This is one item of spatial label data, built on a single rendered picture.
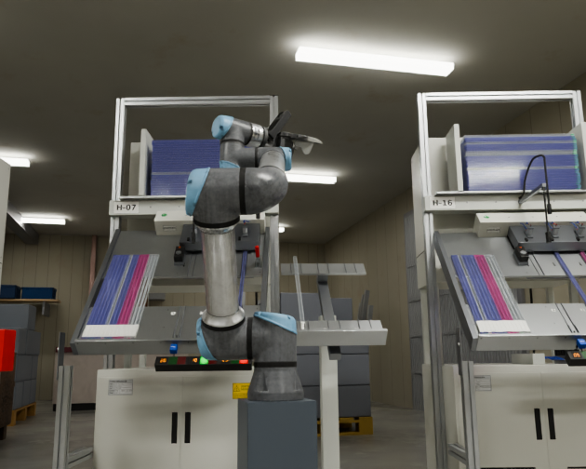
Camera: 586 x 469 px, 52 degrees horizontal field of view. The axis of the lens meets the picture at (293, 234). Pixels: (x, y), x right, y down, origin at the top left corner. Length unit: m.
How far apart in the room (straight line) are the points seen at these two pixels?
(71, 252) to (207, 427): 9.28
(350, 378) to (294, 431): 3.89
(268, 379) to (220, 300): 0.24
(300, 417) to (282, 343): 0.19
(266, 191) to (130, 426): 1.44
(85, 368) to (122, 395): 6.25
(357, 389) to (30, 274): 7.53
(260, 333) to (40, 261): 10.20
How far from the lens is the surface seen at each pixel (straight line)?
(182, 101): 3.03
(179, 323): 2.33
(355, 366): 5.49
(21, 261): 11.75
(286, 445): 1.60
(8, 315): 7.64
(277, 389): 1.61
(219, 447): 2.56
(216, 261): 1.52
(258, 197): 1.44
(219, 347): 1.63
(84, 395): 8.87
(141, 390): 2.60
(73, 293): 11.54
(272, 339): 1.62
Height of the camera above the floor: 0.66
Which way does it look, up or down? 12 degrees up
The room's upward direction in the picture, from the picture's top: 1 degrees counter-clockwise
